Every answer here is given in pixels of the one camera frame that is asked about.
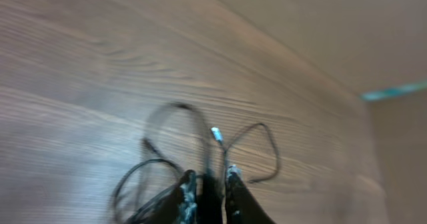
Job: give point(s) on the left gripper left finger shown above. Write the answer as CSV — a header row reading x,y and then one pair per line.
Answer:
x,y
180,205

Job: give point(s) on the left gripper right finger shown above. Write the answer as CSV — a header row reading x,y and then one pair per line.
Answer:
x,y
241,206

